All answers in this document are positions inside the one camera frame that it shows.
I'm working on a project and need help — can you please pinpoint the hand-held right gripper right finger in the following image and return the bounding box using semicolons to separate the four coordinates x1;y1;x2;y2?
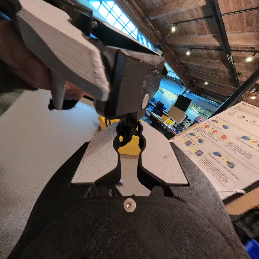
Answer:
137;121;189;187

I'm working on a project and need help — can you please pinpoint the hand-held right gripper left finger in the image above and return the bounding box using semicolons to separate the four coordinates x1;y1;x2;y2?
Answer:
71;121;122;189

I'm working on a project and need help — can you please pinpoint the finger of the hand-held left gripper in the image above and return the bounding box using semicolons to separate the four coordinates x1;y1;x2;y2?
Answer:
17;0;110;110
91;18;165;59

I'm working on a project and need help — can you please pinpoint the grey desk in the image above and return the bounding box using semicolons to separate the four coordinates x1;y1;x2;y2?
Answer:
0;89;154;257

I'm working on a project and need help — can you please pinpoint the person's left hand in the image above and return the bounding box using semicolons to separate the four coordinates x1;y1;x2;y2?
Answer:
0;19;52;90

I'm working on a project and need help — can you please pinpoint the large paned window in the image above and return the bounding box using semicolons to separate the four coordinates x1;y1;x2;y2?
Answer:
77;0;180;79

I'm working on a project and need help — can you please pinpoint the yellow plastic bin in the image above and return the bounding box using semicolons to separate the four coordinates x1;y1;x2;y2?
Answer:
98;115;142;156

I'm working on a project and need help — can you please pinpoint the wooden background table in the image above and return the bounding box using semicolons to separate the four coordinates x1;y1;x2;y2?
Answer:
147;109;178;135

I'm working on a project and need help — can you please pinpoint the cardboard box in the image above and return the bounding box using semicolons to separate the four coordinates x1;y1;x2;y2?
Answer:
168;106;186;124

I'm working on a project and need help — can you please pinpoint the black office chair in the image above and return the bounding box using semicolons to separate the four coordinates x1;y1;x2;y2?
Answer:
153;101;165;117

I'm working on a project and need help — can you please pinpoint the printed instruction sheet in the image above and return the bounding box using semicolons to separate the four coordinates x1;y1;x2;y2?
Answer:
170;102;259;200

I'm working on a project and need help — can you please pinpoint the black monitor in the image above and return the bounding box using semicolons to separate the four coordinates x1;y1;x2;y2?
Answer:
174;94;192;112

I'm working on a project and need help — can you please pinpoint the black pole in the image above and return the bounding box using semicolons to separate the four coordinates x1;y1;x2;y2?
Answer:
209;69;259;118

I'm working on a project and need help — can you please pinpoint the blue plastic bin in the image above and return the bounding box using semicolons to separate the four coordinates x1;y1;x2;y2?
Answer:
244;239;259;259

